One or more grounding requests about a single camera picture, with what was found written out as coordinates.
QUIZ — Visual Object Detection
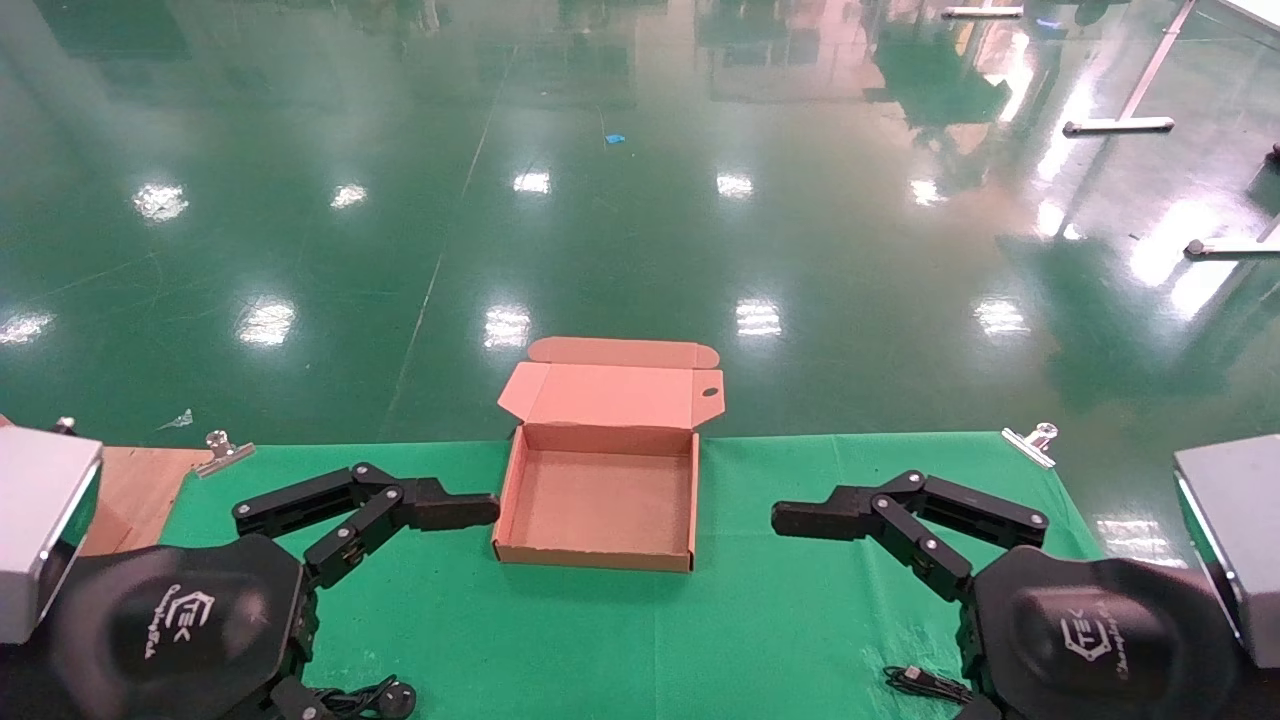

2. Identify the open brown cardboard box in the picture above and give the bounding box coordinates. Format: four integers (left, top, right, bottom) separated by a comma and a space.
492, 337, 725, 574

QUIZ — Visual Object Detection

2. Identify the silver binder clip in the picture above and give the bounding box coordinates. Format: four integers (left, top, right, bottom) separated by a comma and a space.
194, 430, 257, 479
1001, 421, 1060, 470

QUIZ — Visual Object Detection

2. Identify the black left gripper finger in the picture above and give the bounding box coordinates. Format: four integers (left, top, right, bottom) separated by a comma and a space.
303, 490, 499, 589
233, 462, 499, 539

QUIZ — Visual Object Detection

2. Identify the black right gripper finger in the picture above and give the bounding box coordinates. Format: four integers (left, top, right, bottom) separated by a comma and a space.
772, 470, 1049, 549
772, 497, 973, 601

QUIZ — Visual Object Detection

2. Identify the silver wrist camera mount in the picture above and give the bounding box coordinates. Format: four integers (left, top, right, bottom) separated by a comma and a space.
0, 425, 104, 646
1174, 434, 1280, 670

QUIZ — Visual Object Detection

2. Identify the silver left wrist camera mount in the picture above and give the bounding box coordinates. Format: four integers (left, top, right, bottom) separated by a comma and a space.
0, 425, 104, 646

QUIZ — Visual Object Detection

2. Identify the green table cloth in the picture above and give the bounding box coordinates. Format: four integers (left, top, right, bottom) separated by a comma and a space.
160, 432, 1106, 720

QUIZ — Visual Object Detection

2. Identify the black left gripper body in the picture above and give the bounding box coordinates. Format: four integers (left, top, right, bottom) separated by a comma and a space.
45, 534, 321, 720

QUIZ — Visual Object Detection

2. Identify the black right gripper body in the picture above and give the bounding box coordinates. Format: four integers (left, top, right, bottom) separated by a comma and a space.
960, 546, 1247, 720

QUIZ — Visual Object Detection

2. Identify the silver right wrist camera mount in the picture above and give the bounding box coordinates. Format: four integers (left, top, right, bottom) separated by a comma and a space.
1174, 434, 1280, 670

